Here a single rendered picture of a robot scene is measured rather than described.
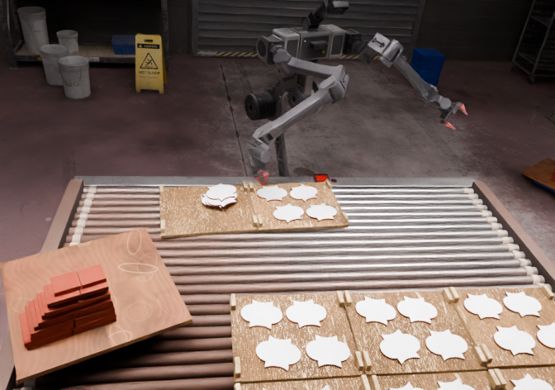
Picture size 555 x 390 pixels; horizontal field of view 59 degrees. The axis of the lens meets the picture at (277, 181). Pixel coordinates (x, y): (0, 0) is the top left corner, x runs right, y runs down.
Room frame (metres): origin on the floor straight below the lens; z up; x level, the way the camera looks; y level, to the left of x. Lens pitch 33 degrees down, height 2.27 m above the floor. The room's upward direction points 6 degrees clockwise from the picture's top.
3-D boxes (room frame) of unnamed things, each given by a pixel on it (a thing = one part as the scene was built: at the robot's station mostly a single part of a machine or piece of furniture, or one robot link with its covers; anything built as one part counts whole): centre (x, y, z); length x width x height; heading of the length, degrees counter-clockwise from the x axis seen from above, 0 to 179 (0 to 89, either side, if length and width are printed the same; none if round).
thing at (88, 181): (2.10, -0.05, 0.89); 2.08 x 0.08 x 0.06; 100
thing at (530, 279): (1.39, -0.18, 0.90); 1.95 x 0.05 x 0.05; 100
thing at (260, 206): (1.88, -0.10, 0.93); 0.41 x 0.35 x 0.02; 104
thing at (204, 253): (1.59, -0.15, 0.90); 1.95 x 0.05 x 0.05; 100
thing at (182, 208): (1.78, 0.30, 0.93); 0.41 x 0.35 x 0.02; 106
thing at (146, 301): (1.13, 0.57, 1.03); 0.50 x 0.50 x 0.02; 33
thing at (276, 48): (2.44, 0.06, 1.45); 0.09 x 0.08 x 0.12; 124
